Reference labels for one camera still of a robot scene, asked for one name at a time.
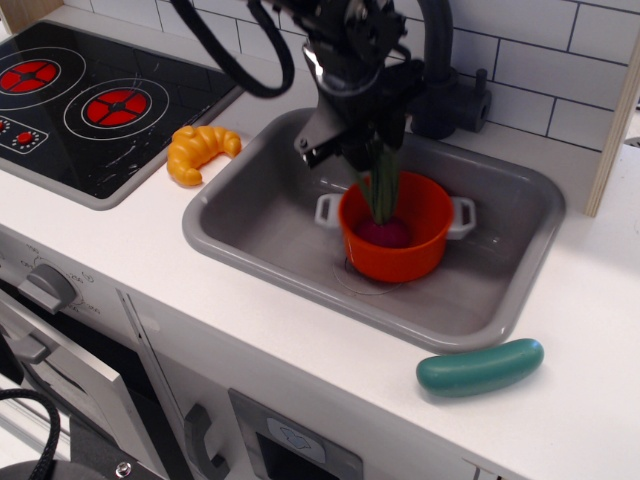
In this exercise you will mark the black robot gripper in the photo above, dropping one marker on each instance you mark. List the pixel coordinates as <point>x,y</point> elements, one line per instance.
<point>364,77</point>

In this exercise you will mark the purple toy beet green leaves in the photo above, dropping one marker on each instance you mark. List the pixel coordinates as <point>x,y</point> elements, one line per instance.
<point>380,190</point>

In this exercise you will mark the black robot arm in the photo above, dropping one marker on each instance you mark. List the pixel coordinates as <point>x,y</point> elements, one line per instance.
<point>365,77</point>

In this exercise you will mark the grey toy sink basin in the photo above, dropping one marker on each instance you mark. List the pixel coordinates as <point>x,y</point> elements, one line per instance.
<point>262,215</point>

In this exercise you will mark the dark grey toy faucet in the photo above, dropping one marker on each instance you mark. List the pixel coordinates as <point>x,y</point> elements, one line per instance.
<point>444,104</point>

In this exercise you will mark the yellow toy croissant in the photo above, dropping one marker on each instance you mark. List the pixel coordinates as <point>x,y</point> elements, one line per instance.
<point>192,147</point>

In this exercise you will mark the light wooden side panel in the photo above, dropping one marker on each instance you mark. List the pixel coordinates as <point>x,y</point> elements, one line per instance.
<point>627,100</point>

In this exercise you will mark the black toy stove top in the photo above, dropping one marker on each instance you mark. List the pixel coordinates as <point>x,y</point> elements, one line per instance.
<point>90,118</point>

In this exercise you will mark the teal toy cucumber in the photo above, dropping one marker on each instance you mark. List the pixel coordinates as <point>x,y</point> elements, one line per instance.
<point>481,371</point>

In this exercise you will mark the grey oven knob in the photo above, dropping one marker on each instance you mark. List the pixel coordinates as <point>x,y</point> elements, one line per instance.
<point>48,288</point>

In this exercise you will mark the orange toy pot white handles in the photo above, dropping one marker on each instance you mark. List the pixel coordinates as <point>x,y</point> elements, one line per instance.
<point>412,243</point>

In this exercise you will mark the grey dishwasher door handle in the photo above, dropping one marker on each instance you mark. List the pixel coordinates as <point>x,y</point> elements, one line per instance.
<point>197,423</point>

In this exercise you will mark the grey oven door handle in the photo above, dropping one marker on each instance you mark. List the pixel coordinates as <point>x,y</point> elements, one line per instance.
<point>29,345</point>

